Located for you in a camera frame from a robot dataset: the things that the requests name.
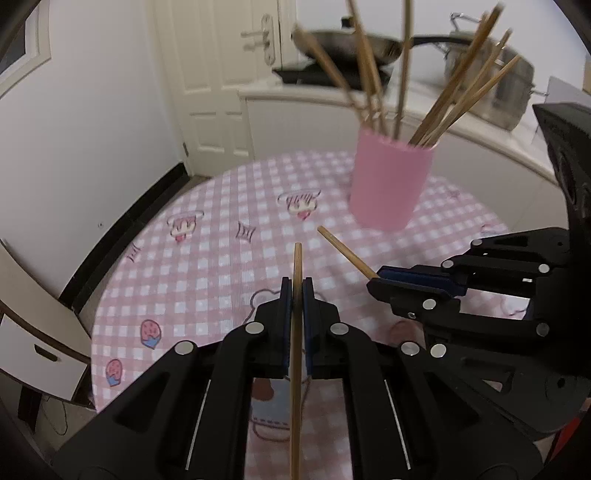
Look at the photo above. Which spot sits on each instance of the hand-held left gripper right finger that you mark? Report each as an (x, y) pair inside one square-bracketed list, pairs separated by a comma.
[(308, 295)]

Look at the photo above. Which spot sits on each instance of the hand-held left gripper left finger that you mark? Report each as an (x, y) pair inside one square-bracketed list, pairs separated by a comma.
[(287, 295)]

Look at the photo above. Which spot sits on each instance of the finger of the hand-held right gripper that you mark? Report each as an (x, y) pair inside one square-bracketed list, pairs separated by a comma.
[(401, 297), (415, 279)]

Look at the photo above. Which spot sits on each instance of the single wooden chopstick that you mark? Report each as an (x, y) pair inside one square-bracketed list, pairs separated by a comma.
[(298, 263), (346, 251)]

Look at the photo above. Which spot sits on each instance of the pink cup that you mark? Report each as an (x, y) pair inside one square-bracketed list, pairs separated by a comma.
[(388, 184)]

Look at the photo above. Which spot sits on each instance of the bunch of wooden chopsticks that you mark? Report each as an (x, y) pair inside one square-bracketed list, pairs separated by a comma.
[(403, 69)]

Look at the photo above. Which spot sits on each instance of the pink checkered tablecloth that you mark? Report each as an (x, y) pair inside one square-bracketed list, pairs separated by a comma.
[(207, 277)]

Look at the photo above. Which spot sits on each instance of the white counter cabinet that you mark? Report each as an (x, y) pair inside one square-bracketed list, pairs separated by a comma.
[(300, 129)]

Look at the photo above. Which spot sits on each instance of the stainless steel steamer pot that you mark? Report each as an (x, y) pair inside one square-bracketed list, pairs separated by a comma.
[(512, 92)]

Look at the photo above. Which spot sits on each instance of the cream panelled door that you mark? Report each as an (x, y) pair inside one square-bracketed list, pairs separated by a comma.
[(207, 92)]

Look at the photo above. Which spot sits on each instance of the black induction cooktop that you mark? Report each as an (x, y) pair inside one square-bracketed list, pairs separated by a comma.
[(295, 76)]

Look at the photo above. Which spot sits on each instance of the pale lilac cabinet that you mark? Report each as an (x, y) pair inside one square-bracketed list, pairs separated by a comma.
[(568, 92)]

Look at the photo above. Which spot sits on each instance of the cream framed window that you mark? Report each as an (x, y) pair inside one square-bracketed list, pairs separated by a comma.
[(27, 41)]

